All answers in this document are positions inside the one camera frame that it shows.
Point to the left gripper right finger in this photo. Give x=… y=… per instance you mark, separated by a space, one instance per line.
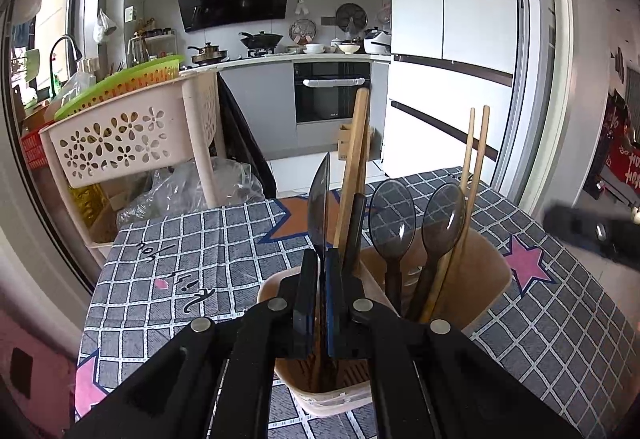
x=336 y=309

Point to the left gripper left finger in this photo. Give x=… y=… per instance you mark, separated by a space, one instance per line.
x=305 y=305

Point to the black plastic utensil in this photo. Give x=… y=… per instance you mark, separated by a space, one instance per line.
x=318 y=220

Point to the dark plastic utensil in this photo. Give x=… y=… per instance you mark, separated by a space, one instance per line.
x=392 y=224

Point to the dark plastic spoon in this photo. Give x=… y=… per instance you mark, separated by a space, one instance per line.
x=437 y=232

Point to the patterned-end wooden chopstick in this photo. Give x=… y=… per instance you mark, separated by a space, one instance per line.
x=465 y=173

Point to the long plain wooden chopstick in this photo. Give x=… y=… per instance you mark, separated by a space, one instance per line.
x=355 y=167

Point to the grey checked tablecloth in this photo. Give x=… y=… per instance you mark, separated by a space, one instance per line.
x=229 y=323

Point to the beige utensil holder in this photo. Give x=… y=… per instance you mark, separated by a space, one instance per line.
x=479 y=278

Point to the cardboard box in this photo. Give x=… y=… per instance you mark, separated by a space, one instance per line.
x=343 y=140

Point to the clear plastic bag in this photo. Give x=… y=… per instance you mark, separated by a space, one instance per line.
x=172 y=191

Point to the built-in black oven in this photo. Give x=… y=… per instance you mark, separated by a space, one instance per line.
x=327 y=90

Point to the beige perforated storage cart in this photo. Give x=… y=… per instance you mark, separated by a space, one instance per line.
x=151 y=128

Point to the white bowl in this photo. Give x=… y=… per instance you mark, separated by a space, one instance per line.
x=349 y=48

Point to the white rice cooker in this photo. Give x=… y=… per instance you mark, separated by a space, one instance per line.
x=377 y=41

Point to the black wok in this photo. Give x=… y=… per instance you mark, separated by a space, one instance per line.
x=261 y=41

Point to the white refrigerator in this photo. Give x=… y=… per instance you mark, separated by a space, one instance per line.
x=451 y=60

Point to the steel pot with lid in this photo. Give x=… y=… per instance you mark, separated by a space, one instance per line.
x=208 y=54

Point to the pink plastic stool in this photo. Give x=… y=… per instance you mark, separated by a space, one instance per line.
x=39 y=379

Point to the green tray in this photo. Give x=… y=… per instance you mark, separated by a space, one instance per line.
x=127 y=80

